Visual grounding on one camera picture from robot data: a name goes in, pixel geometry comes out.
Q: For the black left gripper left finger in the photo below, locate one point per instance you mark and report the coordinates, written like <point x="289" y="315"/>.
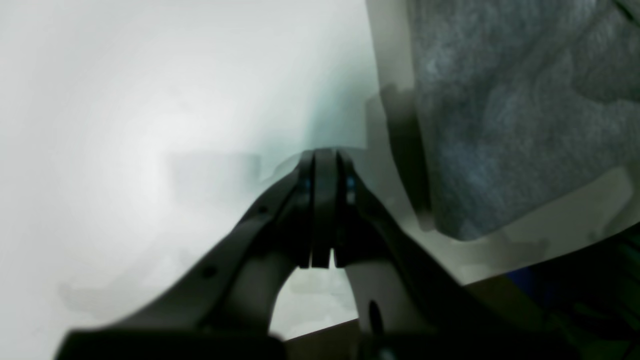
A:
<point x="221" y="309"/>

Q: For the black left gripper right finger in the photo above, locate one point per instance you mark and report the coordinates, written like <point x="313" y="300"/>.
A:
<point x="410" y="307"/>

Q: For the grey T-shirt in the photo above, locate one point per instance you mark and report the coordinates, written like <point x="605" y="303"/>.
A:
<point x="521" y="101"/>

